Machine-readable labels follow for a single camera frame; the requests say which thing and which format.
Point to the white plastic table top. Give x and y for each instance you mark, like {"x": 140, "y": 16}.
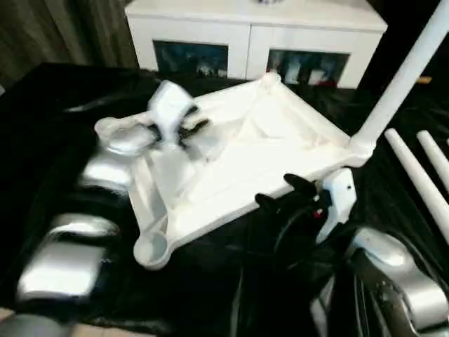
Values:
{"x": 263, "y": 158}

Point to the white plastic table leg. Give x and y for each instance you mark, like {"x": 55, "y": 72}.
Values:
{"x": 396, "y": 77}
{"x": 435, "y": 154}
{"x": 414, "y": 175}

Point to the white cabinet with openings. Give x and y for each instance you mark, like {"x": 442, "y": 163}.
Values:
{"x": 252, "y": 35}

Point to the small white bottle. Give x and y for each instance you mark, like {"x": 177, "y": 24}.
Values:
{"x": 315, "y": 77}
{"x": 291, "y": 72}

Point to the small shiny metal ornament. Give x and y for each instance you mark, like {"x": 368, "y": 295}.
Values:
{"x": 270, "y": 1}

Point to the black work mat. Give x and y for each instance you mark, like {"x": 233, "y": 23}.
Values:
{"x": 52, "y": 105}

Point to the grey curtain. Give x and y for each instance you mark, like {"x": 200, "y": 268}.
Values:
{"x": 52, "y": 35}

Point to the small tan box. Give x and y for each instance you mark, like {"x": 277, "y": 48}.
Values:
{"x": 425, "y": 80}

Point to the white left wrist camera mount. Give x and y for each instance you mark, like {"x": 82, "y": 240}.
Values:
{"x": 170, "y": 105}

